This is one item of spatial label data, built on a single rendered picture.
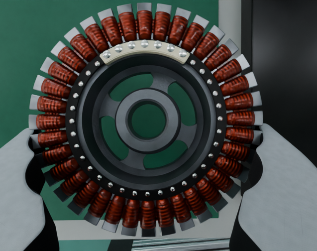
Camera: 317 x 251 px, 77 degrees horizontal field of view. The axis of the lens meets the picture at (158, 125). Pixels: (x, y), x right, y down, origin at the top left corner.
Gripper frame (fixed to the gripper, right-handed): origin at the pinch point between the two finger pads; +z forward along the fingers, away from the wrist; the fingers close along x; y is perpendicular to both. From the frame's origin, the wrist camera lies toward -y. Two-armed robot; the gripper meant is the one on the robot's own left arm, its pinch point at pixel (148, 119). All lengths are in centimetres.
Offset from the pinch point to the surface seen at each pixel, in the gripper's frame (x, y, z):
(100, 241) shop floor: -27, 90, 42
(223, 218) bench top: 6.5, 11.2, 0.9
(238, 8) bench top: 7.9, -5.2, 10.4
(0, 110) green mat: -13.3, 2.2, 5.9
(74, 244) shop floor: -39, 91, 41
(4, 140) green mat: -13.1, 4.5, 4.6
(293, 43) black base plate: 11.3, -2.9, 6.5
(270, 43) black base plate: 9.6, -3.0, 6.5
